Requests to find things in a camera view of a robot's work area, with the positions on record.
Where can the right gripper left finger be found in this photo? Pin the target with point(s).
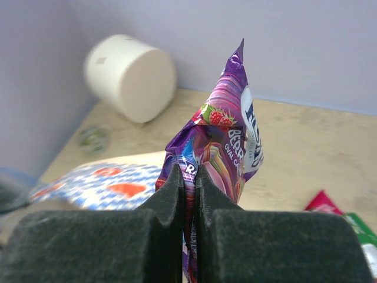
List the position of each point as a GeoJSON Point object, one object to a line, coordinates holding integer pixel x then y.
{"type": "Point", "coordinates": [141, 245]}

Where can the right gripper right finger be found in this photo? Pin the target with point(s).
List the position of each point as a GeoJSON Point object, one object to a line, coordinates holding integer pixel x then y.
{"type": "Point", "coordinates": [237, 245]}

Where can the blue checkered paper bag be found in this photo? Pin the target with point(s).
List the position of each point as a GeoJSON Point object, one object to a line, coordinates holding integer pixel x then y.
{"type": "Point", "coordinates": [119, 183]}

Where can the purple Fox's berries candy bag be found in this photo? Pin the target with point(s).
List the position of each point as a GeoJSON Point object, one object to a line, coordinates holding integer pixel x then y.
{"type": "Point", "coordinates": [223, 136]}

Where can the green Fox's candy bag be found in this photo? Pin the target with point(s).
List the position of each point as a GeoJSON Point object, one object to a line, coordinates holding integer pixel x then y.
{"type": "Point", "coordinates": [367, 240]}

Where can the red Real snack bag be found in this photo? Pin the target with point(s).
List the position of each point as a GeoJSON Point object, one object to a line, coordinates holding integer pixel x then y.
{"type": "Point", "coordinates": [324, 204]}

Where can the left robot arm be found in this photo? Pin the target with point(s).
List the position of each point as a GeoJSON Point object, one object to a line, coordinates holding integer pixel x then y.
{"type": "Point", "coordinates": [15, 189]}

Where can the white cylindrical container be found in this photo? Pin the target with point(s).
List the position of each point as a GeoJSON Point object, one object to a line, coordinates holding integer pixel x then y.
{"type": "Point", "coordinates": [138, 80]}

